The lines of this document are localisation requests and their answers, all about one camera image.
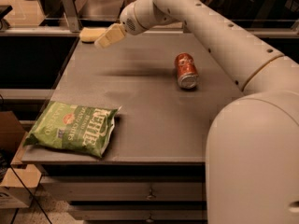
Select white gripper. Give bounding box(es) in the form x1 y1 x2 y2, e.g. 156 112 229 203
94 3 146 49

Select yellow sponge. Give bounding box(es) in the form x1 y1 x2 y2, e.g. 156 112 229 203
79 27 106 43

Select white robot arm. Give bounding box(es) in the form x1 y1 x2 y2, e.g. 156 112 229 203
95 0 299 224

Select green jalapeno chip bag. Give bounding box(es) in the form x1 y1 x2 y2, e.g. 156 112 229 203
23 101 118 158

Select red soda can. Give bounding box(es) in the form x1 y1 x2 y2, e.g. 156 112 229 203
174 52 198 89

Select upper cabinet drawer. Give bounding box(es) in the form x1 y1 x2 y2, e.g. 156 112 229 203
41 176 206 202

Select cabinet drawer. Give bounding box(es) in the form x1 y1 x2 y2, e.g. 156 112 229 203
41 176 206 202
68 202 207 221

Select lower cabinet drawer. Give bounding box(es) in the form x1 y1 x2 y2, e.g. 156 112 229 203
68 202 207 221

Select cardboard box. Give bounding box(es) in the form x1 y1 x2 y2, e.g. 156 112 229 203
0 111 41 209

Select left metal bracket post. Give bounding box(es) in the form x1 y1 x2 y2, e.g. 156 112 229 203
62 0 80 33

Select black cable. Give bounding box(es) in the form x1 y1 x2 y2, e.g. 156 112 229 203
7 163 52 224

